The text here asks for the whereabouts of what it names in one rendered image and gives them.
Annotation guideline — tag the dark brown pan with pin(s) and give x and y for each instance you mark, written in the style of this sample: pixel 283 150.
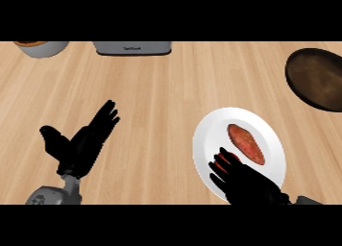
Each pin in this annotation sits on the dark brown pan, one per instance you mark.
pixel 320 80

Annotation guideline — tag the grey bowl with orange contents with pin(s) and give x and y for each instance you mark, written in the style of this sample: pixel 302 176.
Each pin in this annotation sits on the grey bowl with orange contents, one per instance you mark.
pixel 42 48

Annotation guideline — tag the white oval plate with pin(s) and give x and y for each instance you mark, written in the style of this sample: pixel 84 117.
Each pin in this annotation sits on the white oval plate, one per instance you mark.
pixel 224 134

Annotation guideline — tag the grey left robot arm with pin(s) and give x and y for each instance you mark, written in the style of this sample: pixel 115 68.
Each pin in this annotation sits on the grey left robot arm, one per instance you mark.
pixel 59 191

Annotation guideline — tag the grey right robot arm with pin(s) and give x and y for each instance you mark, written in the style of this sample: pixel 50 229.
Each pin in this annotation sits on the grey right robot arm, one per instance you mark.
pixel 307 201

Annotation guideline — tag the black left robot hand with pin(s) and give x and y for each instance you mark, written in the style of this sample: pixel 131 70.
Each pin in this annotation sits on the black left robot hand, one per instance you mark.
pixel 86 144

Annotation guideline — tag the grey toaster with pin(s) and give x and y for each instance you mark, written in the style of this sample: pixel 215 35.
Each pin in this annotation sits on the grey toaster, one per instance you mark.
pixel 133 48

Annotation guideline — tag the orange sweet potato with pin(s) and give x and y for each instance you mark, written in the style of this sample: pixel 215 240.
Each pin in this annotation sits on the orange sweet potato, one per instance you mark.
pixel 246 143

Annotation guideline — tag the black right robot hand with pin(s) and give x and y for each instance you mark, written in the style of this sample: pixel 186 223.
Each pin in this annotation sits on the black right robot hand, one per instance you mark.
pixel 248 184

